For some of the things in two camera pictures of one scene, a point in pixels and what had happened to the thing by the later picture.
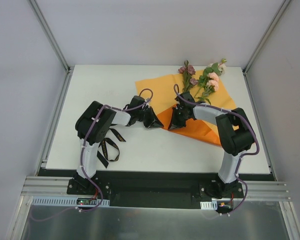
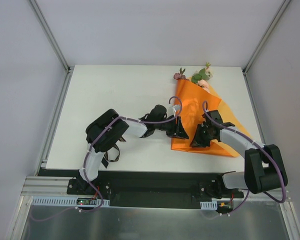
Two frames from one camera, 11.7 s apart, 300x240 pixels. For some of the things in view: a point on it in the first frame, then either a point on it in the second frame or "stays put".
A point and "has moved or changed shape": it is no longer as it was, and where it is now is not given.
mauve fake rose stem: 188,71 → 179,76
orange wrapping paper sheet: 160,93 has moved or changed shape
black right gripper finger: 176,116 → 198,140
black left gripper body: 147,116 → 176,127
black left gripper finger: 155,117 → 178,130
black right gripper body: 178,116 → 201,135
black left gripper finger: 156,124 → 179,133
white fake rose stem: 219,69 → 204,74
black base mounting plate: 157,188 stays put
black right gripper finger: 176,123 → 201,140
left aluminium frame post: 69,69 stays put
